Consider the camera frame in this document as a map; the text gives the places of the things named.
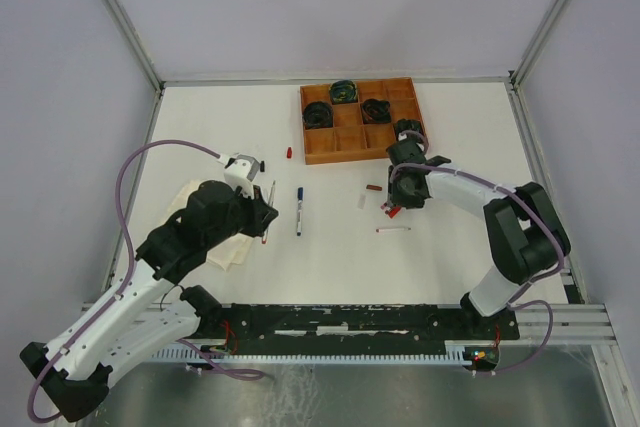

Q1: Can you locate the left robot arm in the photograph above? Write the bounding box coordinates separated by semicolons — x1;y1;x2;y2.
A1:
20;181;278;423

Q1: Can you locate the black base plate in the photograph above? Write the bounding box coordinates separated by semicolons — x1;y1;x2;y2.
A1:
180;286;520;357

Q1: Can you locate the aluminium frame left post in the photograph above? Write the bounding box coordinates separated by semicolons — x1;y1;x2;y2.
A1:
101;0;164;92

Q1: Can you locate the coiled black cable centre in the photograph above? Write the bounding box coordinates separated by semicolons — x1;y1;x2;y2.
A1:
360;98;393;125

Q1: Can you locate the coiled black cable left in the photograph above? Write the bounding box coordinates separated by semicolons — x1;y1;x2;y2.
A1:
302;101;335;129

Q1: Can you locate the cream folded cloth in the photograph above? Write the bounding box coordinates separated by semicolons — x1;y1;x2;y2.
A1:
162;179;254;271

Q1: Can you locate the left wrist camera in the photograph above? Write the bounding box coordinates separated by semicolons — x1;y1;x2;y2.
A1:
218;154;262;199

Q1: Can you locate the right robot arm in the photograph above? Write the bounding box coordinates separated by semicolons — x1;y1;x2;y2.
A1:
386;138;571;338

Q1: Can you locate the white marker blue end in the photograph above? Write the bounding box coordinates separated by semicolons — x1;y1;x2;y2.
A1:
296;198;303;237

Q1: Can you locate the aluminium frame post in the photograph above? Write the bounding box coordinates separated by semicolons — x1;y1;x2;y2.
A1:
510;0;572;90
101;0;164;92

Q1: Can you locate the large red pen cap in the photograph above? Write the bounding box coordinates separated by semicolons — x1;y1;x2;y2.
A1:
387;207;400;218

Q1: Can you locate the thin white pen red end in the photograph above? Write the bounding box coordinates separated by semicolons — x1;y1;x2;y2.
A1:
375;226;411;233

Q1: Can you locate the aluminium frame right post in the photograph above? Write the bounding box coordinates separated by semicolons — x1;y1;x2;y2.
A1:
510;0;572;90

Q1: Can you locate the aluminium frame back rail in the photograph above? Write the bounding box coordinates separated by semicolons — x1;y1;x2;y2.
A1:
162;75;512;89

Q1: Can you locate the white marker black end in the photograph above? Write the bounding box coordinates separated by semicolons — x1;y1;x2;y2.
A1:
261;180;276;245

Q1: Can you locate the wooden compartment tray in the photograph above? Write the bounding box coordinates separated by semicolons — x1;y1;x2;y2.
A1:
300;77;427;165

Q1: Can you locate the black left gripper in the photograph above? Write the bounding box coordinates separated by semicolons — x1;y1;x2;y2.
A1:
205;181;278;248

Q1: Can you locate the coiled black cable front right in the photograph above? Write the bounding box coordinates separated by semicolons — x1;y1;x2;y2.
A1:
393;119;425;138

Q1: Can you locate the white slotted cable duct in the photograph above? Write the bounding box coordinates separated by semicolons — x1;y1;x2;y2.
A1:
149;339;499;363

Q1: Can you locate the coiled green black cable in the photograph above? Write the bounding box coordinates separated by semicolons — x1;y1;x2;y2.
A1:
328;79;360;106

